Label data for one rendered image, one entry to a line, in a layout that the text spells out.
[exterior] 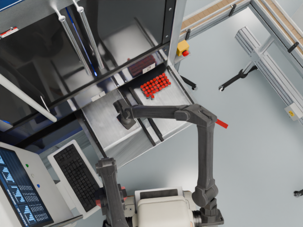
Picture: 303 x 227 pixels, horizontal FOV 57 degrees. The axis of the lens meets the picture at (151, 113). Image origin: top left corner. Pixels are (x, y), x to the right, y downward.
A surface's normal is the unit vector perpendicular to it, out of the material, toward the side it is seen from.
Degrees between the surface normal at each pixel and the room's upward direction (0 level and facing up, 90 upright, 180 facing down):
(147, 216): 42
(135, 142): 0
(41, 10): 90
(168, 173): 0
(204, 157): 55
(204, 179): 50
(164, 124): 0
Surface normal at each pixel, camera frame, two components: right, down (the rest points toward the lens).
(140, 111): -0.61, 0.25
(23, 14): 0.52, 0.82
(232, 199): 0.01, -0.27
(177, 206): -0.05, -0.84
